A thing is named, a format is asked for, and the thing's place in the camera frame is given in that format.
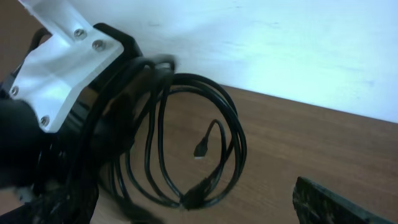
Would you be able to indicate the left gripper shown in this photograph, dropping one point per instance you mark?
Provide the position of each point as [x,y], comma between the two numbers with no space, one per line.
[94,135]

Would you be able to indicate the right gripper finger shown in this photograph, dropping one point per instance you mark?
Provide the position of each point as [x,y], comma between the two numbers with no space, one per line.
[315,204]

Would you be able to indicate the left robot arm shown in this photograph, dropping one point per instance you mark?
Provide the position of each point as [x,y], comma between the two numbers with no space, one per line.
[58,174]

